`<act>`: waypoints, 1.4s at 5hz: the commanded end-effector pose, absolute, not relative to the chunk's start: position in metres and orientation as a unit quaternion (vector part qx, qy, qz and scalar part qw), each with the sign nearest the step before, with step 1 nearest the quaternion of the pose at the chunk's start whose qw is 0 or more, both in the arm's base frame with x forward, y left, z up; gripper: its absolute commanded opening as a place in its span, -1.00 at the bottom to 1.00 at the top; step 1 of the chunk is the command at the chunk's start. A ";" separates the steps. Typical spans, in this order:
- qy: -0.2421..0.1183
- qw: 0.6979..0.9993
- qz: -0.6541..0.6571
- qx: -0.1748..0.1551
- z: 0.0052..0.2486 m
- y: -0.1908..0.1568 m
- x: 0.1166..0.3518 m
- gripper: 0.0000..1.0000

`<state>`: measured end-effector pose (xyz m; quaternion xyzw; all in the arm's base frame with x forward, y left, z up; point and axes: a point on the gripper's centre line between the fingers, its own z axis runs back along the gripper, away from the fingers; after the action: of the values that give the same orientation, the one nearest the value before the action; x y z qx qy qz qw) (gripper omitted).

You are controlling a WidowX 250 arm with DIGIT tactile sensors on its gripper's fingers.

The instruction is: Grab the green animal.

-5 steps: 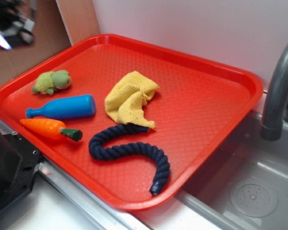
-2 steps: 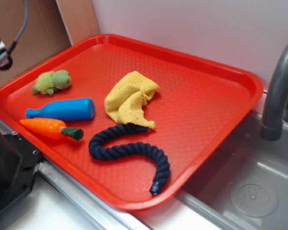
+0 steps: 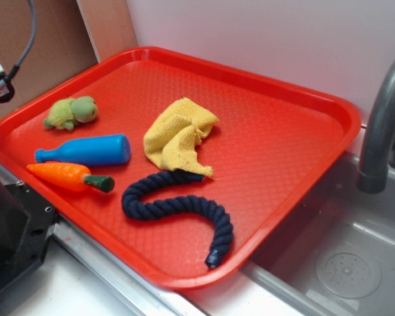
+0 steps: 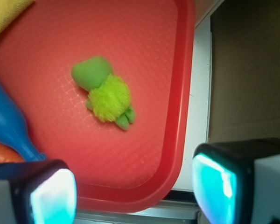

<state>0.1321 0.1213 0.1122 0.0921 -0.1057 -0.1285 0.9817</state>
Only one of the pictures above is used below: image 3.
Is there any grey braided cable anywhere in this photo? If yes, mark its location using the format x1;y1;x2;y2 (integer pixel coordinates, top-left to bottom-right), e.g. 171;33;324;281
5;0;38;83

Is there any grey sink faucet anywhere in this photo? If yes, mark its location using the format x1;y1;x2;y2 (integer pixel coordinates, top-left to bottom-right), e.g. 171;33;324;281
356;61;395;194

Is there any dark blue twisted rope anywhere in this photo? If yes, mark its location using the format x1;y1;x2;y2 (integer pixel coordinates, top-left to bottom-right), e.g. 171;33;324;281
121;170;234;270

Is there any blue toy bottle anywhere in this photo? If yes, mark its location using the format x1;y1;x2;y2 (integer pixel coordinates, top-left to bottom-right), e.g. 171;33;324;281
34;134;131;167

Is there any orange toy carrot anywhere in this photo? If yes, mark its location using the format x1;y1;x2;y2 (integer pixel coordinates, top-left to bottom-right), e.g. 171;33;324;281
26;162;115;194

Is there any red plastic tray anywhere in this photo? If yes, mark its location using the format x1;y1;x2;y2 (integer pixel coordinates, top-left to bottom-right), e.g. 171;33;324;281
0;47;361;290

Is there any green plush frog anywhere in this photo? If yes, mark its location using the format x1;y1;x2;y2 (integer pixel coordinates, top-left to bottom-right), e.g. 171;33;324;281
43;96;98;131

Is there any yellow microfiber cloth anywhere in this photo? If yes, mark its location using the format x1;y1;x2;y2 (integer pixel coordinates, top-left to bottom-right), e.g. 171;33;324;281
144;97;219;178

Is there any grey sink basin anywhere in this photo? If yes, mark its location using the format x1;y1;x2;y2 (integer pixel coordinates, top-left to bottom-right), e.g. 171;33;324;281
242;153;395;315

